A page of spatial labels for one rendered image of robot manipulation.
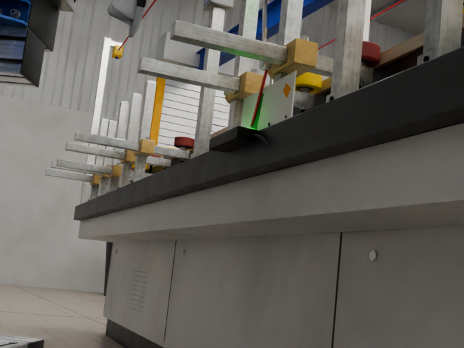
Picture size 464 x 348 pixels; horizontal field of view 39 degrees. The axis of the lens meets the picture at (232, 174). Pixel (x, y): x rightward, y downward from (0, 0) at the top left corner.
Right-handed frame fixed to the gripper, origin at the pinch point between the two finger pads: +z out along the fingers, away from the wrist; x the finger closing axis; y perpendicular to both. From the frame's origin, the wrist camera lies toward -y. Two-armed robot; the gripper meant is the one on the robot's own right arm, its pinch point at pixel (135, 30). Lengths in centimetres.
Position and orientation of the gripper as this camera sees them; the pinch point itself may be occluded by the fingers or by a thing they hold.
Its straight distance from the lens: 125.4
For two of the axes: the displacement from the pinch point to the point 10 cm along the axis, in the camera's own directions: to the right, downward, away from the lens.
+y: -9.2, -1.5, -3.5
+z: -1.1, 9.8, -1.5
